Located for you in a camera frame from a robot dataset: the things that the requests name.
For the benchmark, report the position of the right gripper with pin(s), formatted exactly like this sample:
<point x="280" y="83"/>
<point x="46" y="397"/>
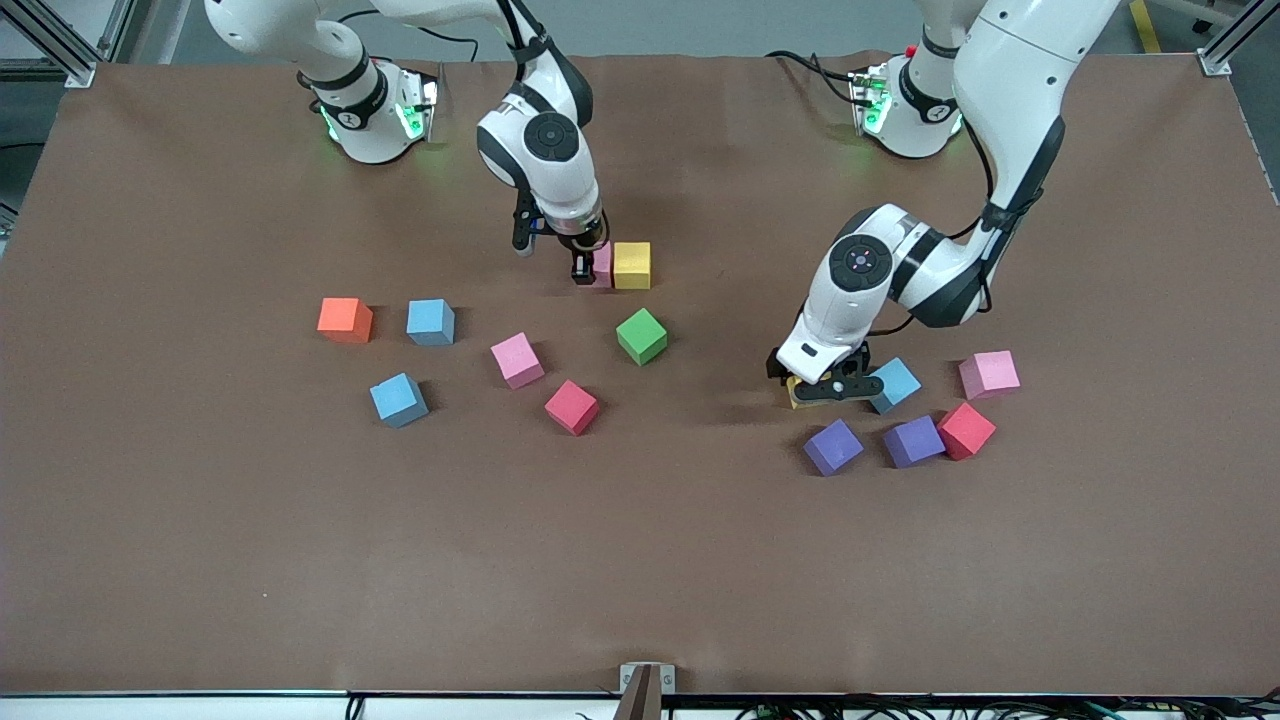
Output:
<point x="581" y="247"/>

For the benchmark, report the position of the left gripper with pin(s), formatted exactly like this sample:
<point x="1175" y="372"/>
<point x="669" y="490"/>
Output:
<point x="774" y="368"/>

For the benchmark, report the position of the pink foam cube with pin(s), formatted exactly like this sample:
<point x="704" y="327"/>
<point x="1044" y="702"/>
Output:
<point x="989" y="374"/>
<point x="517" y="360"/>
<point x="604" y="268"/>

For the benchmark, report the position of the yellow foam cube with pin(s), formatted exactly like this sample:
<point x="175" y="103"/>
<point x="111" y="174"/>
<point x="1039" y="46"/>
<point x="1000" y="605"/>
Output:
<point x="632" y="265"/>
<point x="792" y="392"/>

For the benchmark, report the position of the purple foam cube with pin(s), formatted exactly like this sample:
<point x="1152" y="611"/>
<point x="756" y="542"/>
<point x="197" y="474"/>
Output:
<point x="833" y="446"/>
<point x="913" y="441"/>

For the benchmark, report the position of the green foam cube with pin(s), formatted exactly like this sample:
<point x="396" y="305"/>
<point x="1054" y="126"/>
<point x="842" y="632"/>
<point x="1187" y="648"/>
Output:
<point x="641" y="336"/>

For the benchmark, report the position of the red foam cube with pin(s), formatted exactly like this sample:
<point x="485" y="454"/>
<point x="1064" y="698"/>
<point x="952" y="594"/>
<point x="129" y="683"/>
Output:
<point x="966" y="430"/>
<point x="571" y="407"/>

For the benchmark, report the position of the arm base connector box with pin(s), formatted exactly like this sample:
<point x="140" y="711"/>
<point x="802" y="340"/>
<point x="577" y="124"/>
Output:
<point x="420" y="105"/>
<point x="870" y="100"/>

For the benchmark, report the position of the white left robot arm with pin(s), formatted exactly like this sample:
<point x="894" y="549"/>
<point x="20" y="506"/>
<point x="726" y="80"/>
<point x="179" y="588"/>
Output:
<point x="1010" y="100"/>

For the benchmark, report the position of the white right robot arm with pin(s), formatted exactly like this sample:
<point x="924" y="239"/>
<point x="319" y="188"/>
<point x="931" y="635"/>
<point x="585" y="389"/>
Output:
<point x="560" y="180"/>

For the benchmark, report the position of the blue foam cube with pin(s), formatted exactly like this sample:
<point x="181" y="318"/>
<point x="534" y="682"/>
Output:
<point x="398" y="400"/>
<point x="897" y="385"/>
<point x="430" y="322"/>

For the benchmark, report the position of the orange foam cube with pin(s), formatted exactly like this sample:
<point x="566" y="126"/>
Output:
<point x="345" y="320"/>

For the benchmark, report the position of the brown table mat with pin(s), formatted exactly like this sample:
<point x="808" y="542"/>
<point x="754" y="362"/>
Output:
<point x="640" y="560"/>

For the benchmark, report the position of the metal table edge bracket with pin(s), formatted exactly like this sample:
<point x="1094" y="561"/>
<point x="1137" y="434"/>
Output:
<point x="647" y="690"/>

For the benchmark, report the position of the aluminium frame post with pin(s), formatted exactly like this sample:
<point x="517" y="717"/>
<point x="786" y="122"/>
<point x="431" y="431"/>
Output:
<point x="1215" y="62"/>
<point x="78" y="73"/>

